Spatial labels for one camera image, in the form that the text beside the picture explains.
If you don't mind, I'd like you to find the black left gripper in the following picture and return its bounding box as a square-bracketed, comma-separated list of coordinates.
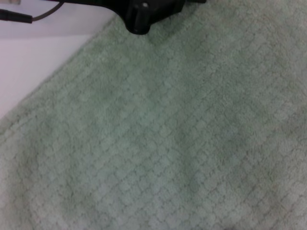
[47, 0, 207, 35]

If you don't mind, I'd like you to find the light green textured towel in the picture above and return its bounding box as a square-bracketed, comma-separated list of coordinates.
[0, 0, 307, 230]

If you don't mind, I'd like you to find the grey left arm cable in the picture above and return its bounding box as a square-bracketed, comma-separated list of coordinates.
[0, 1, 65, 24]

